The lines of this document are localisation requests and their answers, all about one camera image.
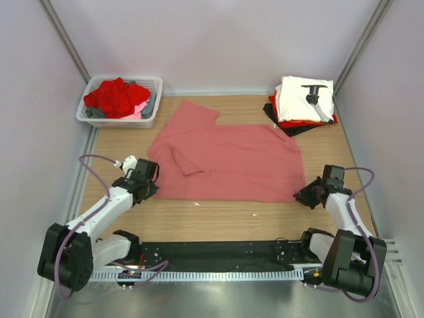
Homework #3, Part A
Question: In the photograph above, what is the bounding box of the light pink garment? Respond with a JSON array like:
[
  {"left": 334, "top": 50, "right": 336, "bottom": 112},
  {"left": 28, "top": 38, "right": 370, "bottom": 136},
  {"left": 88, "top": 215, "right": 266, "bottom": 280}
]
[{"left": 121, "top": 101, "right": 148, "bottom": 120}]

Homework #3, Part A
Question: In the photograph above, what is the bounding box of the white plastic basket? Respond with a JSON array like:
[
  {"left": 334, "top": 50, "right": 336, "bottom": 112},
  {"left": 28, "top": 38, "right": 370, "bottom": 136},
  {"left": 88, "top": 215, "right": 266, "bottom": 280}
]
[{"left": 76, "top": 76, "right": 163, "bottom": 129}]

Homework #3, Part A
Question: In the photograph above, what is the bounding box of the red folded t shirt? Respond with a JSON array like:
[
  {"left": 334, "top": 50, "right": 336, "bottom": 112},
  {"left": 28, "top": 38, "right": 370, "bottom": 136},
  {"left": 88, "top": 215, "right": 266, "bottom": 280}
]
[{"left": 263, "top": 95, "right": 338, "bottom": 129}]

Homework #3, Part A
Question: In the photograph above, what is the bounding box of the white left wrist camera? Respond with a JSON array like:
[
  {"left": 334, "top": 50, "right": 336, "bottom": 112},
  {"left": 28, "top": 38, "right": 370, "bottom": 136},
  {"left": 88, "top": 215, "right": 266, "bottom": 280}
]
[{"left": 113, "top": 155, "right": 138, "bottom": 174}]

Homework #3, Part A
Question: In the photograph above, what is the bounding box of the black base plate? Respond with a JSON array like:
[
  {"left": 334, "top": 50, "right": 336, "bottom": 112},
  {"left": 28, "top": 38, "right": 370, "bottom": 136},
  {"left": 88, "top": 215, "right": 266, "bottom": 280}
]
[{"left": 118, "top": 240, "right": 321, "bottom": 272}]

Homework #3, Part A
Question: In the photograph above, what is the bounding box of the grey cable duct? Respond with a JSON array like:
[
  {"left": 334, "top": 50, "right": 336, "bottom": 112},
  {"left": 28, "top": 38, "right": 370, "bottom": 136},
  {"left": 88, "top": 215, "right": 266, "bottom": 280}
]
[{"left": 90, "top": 268, "right": 304, "bottom": 283}]

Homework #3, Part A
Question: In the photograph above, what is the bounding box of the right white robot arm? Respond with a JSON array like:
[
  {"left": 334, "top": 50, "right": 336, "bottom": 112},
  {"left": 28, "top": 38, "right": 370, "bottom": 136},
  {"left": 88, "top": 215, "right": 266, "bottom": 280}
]
[{"left": 294, "top": 165, "right": 387, "bottom": 303}]

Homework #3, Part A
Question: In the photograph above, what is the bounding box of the grey garment in basket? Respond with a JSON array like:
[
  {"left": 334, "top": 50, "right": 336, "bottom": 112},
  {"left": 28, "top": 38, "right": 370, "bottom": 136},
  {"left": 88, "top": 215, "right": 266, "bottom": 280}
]
[{"left": 84, "top": 79, "right": 158, "bottom": 119}]

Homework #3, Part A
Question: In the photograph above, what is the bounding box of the white folded printed t shirt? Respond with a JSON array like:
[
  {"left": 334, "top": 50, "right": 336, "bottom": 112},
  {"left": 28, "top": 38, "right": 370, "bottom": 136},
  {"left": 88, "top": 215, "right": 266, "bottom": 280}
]
[{"left": 276, "top": 76, "right": 335, "bottom": 123}]

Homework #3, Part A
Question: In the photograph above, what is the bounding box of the red crumpled t shirt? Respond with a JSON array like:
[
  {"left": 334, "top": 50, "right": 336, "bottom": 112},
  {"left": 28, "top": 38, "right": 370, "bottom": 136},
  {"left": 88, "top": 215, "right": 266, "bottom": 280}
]
[{"left": 83, "top": 77, "right": 152, "bottom": 119}]

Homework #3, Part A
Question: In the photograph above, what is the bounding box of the black folded t shirt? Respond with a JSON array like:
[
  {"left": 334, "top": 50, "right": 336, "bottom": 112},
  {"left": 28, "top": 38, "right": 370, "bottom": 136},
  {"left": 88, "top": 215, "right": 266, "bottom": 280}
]
[{"left": 262, "top": 103, "right": 323, "bottom": 137}]

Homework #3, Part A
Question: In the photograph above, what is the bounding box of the pink t shirt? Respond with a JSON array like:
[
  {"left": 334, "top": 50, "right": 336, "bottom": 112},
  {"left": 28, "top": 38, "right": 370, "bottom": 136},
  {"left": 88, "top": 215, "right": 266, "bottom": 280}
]
[{"left": 148, "top": 101, "right": 305, "bottom": 203}]

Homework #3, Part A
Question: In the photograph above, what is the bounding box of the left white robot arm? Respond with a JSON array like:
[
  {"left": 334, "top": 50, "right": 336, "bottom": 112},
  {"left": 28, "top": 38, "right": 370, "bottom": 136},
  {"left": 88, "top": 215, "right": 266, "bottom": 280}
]
[{"left": 37, "top": 156, "right": 160, "bottom": 292}]

